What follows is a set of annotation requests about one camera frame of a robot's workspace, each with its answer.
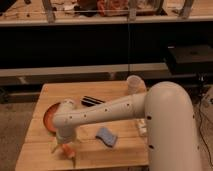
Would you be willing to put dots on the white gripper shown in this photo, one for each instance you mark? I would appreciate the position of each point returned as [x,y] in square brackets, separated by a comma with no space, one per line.
[65,136]

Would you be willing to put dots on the orange pepper with green stem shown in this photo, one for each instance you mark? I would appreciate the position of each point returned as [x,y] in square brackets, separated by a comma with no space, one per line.
[66,151]

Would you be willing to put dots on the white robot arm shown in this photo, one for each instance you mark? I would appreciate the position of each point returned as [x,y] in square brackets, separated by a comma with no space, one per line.
[166,107]

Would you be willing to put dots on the orange ceramic bowl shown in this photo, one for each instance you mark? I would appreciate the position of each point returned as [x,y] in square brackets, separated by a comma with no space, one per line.
[48,118]

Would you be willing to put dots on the blue sponge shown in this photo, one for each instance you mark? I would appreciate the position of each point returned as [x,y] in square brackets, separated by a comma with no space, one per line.
[106,137]

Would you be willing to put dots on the black striped case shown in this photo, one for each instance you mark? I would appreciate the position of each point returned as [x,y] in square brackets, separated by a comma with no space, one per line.
[90,101]

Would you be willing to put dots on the wooden folding table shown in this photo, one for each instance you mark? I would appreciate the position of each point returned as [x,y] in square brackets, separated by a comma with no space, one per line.
[130,152]

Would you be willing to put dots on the white squeeze bottle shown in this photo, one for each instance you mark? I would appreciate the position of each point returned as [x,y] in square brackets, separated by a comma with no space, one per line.
[141,125]

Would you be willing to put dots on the black box on shelf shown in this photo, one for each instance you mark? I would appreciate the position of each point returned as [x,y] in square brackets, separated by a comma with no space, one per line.
[190,59]

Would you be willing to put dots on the long metal shelf rail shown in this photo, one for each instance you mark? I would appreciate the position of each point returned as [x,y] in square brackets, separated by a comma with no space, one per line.
[27,76]

